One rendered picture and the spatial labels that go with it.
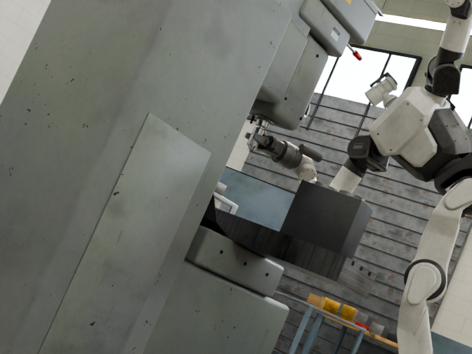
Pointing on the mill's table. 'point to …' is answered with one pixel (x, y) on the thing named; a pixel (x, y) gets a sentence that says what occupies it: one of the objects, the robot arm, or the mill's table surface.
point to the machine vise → (225, 204)
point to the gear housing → (324, 27)
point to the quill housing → (296, 89)
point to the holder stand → (327, 218)
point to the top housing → (354, 17)
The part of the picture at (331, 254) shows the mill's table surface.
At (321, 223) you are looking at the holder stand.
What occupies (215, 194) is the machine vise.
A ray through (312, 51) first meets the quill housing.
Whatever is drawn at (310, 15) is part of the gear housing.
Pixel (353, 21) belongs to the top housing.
